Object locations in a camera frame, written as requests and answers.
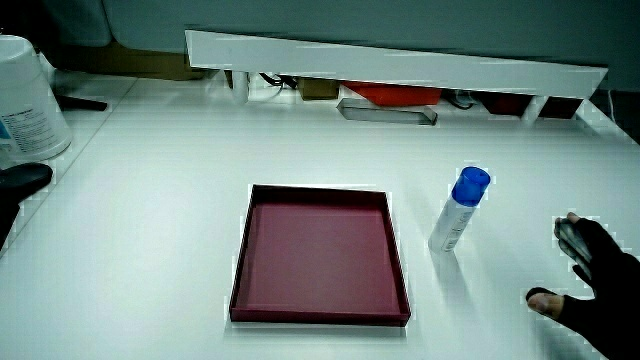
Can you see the person's right hand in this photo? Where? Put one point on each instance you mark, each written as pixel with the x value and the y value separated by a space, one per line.
pixel 607 295

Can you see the white glue bottle blue cap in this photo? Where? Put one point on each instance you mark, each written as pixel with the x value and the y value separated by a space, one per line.
pixel 455 220

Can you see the white desk shelf riser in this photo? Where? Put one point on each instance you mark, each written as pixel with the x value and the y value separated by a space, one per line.
pixel 380 65

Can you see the white desk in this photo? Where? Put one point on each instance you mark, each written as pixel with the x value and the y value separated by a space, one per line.
pixel 175 200

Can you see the dark red box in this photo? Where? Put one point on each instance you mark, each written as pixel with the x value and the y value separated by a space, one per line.
pixel 505 102

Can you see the maroon shallow tray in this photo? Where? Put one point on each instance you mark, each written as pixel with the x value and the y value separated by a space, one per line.
pixel 320 260

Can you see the orange box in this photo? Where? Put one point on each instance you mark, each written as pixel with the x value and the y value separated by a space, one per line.
pixel 395 94

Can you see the olive brown box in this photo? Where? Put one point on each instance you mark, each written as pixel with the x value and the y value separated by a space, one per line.
pixel 318 88

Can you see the brown cardboard box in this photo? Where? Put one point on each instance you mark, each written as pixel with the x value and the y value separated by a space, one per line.
pixel 125 62

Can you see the black rounded object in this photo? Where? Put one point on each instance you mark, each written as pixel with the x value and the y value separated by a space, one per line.
pixel 20 182

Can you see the white plastic bucket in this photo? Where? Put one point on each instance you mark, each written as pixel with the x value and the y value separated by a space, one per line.
pixel 25 105

